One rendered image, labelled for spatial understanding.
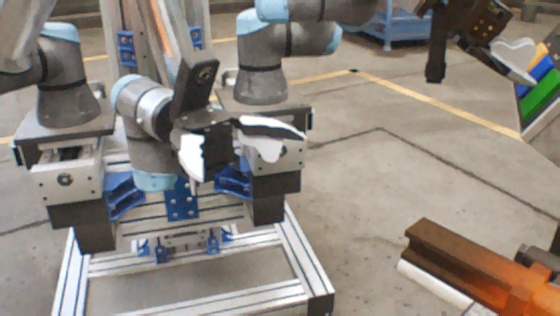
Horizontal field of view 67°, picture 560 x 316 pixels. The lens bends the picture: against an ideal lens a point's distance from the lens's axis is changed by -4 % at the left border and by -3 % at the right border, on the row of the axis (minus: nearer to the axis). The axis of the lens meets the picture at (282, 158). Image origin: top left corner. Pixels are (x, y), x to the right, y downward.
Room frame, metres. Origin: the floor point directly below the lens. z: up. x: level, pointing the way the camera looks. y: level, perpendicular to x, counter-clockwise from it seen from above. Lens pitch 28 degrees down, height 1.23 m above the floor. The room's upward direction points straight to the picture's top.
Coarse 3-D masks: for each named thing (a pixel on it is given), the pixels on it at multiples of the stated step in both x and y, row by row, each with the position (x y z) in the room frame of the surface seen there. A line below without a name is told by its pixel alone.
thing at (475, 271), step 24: (432, 240) 0.27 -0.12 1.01; (456, 240) 0.27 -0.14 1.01; (432, 264) 0.27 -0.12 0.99; (456, 264) 0.25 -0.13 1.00; (480, 264) 0.24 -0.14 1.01; (504, 264) 0.24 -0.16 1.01; (456, 288) 0.25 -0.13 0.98; (480, 288) 0.24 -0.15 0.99; (504, 288) 0.22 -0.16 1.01; (528, 288) 0.21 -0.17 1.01; (552, 288) 0.22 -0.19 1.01; (504, 312) 0.21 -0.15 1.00; (528, 312) 0.21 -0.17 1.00; (552, 312) 0.20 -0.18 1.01
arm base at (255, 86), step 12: (240, 72) 1.12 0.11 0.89; (252, 72) 1.09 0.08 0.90; (264, 72) 1.09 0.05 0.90; (276, 72) 1.11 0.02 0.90; (240, 84) 1.10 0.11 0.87; (252, 84) 1.08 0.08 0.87; (264, 84) 1.08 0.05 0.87; (276, 84) 1.10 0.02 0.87; (240, 96) 1.09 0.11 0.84; (252, 96) 1.07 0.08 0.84; (264, 96) 1.07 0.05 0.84; (276, 96) 1.09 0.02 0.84
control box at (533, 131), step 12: (552, 36) 0.82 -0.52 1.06; (552, 48) 0.77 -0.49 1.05; (516, 84) 0.79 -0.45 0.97; (516, 96) 0.73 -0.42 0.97; (552, 96) 0.59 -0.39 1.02; (516, 108) 0.69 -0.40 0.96; (540, 108) 0.59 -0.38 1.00; (552, 108) 0.56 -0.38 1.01; (528, 120) 0.60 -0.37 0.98; (540, 120) 0.57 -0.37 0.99; (552, 120) 0.56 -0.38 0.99; (528, 132) 0.57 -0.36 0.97; (540, 132) 0.56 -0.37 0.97; (552, 132) 0.56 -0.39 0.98; (540, 144) 0.56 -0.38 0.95; (552, 144) 0.56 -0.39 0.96; (552, 156) 0.55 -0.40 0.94
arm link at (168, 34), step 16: (144, 0) 0.78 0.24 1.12; (160, 0) 0.78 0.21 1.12; (176, 0) 0.80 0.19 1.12; (144, 16) 0.78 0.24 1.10; (160, 16) 0.77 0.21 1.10; (176, 16) 0.79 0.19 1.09; (160, 32) 0.77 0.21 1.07; (176, 32) 0.77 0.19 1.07; (160, 48) 0.77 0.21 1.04; (176, 48) 0.77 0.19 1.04; (192, 48) 0.79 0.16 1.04; (160, 64) 0.77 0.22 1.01; (176, 64) 0.76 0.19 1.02
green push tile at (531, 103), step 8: (552, 72) 0.64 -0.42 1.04; (544, 80) 0.65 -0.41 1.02; (552, 80) 0.62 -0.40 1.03; (536, 88) 0.65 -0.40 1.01; (544, 88) 0.62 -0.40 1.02; (552, 88) 0.59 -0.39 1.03; (528, 96) 0.66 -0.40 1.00; (536, 96) 0.62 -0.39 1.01; (544, 96) 0.60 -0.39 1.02; (520, 104) 0.66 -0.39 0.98; (528, 104) 0.63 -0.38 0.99; (536, 104) 0.60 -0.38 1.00; (528, 112) 0.60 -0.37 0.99
